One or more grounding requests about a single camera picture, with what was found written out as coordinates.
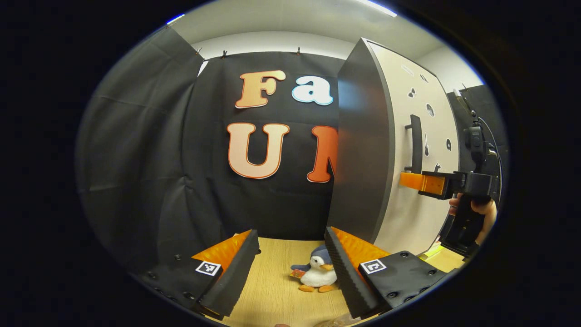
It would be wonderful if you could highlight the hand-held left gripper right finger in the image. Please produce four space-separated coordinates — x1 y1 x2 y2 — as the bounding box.
324 226 459 321

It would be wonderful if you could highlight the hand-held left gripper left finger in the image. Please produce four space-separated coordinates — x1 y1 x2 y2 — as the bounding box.
129 229 261 321

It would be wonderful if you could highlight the white cabinet door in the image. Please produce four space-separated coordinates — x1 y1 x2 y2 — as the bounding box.
368 40 461 255

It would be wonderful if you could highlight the grey cabinet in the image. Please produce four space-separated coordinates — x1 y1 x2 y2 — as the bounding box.
327 38 396 244

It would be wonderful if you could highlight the penguin plush toy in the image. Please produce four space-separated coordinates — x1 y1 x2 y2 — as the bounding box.
290 245 339 293

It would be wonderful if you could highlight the yellow paper stack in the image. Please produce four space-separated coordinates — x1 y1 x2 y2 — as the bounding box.
420 243 448 262

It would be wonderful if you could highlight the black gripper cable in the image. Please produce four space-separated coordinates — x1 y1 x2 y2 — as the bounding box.
477 116 503 182

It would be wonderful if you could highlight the black door handle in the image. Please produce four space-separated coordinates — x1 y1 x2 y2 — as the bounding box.
404 114 423 174

